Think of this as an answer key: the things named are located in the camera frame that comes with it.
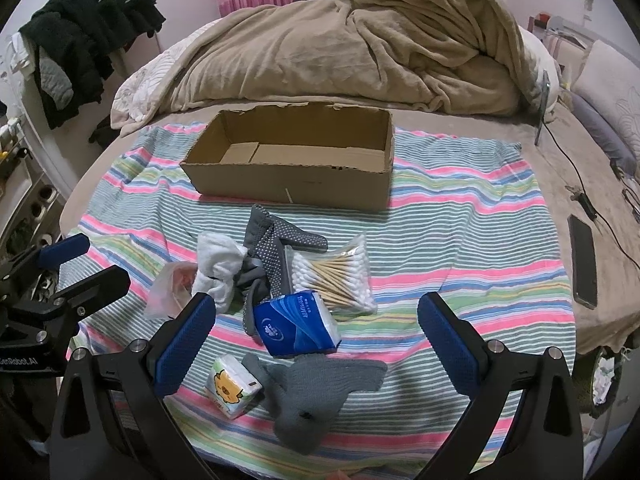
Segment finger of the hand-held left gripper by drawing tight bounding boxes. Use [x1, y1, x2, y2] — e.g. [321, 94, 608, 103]
[12, 265, 132, 328]
[0, 233, 92, 286]

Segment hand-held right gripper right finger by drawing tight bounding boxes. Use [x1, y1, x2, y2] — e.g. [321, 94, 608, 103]
[416, 292, 586, 480]

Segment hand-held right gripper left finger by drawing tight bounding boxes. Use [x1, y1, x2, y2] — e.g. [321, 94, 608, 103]
[50, 291, 241, 480]

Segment clear plastic bag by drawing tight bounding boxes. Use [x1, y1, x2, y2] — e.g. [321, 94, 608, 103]
[145, 260, 201, 321]

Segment small yellow-print tissue pack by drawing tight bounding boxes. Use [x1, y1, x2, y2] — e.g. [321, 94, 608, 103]
[204, 354, 265, 420]

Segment grey dotted sock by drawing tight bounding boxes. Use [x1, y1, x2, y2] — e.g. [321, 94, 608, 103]
[243, 204, 329, 297]
[234, 255, 273, 347]

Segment white cloth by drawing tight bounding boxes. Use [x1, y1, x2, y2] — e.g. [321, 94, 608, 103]
[192, 232, 251, 313]

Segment blue tissue pack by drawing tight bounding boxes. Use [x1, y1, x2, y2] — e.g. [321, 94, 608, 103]
[252, 290, 343, 358]

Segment bag of cotton swabs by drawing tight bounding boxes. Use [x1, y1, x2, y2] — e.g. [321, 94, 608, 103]
[284, 234, 378, 317]

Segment grey knit glove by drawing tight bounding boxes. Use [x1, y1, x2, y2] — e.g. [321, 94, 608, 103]
[242, 352, 388, 456]

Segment cardboard box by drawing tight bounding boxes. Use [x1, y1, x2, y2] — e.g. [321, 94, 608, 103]
[179, 101, 396, 212]

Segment striped pastel towel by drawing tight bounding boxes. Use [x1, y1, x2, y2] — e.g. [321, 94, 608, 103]
[57, 121, 578, 478]

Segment black smartphone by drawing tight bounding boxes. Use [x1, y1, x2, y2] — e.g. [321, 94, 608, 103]
[567, 214, 599, 309]

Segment grey quilted garment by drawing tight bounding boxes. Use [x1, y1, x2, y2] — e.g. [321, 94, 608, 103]
[37, 52, 77, 111]

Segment white floral quilt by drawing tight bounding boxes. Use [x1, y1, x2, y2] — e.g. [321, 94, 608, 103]
[111, 16, 224, 125]

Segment taupe bedsheet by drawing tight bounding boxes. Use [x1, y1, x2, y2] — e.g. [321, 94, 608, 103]
[59, 77, 640, 361]

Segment black fleece clothes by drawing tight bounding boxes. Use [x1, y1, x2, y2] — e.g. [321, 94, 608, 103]
[20, 0, 167, 131]

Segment grey pillow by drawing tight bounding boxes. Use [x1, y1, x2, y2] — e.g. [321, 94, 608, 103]
[569, 92, 638, 177]

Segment white floral pillow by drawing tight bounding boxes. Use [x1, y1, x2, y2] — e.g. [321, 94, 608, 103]
[570, 39, 640, 161]

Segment beige fleece blanket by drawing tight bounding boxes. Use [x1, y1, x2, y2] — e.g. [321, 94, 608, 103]
[109, 0, 531, 133]

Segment bedside shelf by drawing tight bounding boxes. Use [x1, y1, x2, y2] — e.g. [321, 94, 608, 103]
[527, 10, 593, 61]

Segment black charger cable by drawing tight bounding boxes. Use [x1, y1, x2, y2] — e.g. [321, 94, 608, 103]
[542, 120, 601, 222]

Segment tangled black cables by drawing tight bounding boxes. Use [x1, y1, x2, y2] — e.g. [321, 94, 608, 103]
[607, 157, 640, 233]

